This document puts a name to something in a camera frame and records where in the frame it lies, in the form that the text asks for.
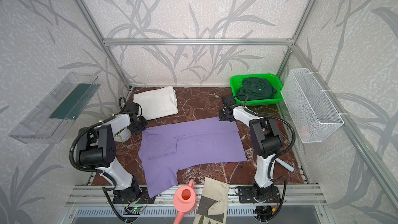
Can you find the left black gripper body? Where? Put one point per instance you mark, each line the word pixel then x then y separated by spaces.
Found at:
pixel 140 125

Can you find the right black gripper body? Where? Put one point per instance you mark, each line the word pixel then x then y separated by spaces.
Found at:
pixel 223 115

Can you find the purple t shirt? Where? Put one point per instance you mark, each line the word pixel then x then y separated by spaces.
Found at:
pixel 166 149

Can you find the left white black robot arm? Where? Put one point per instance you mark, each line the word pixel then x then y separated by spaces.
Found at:
pixel 94 150

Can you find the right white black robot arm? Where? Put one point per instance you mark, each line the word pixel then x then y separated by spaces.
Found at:
pixel 267 144

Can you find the potted orange flower plant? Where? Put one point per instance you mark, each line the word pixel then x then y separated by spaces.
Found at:
pixel 122 136

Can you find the folded white t shirt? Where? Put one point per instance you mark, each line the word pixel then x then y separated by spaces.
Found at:
pixel 157 103

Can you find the dark green t shirt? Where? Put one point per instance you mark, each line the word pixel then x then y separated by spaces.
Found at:
pixel 255 88

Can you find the green plastic basket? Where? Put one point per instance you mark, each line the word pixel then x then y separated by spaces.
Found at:
pixel 236 82

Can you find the green circuit board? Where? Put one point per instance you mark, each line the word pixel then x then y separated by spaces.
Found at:
pixel 134 210

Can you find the pink watering can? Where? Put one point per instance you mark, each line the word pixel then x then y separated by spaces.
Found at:
pixel 185 201

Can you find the beige gardening glove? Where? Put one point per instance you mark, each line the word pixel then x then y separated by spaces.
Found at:
pixel 213 205

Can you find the right wiring bundle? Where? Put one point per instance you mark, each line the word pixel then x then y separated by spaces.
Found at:
pixel 266 213

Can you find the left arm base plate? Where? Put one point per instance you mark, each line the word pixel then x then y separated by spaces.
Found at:
pixel 129 196

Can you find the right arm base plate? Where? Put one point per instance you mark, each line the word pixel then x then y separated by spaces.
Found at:
pixel 254 194

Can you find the white wire mesh basket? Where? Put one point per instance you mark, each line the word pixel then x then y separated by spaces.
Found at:
pixel 311 110

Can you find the clear plastic wall shelf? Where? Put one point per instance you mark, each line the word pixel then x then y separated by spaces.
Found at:
pixel 52 118

